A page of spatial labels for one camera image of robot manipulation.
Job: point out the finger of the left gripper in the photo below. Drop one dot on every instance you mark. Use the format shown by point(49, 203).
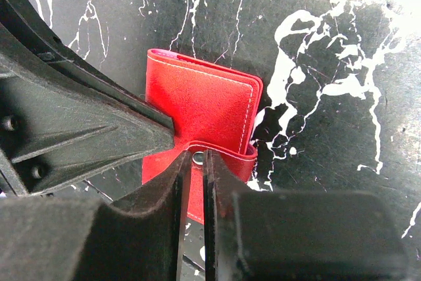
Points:
point(23, 22)
point(55, 131)

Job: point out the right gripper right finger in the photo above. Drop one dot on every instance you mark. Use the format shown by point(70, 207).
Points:
point(295, 235)

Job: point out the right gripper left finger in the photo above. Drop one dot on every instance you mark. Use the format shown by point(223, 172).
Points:
point(138, 237)

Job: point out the red leather card holder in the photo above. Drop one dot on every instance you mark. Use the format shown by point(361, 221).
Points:
point(212, 107)

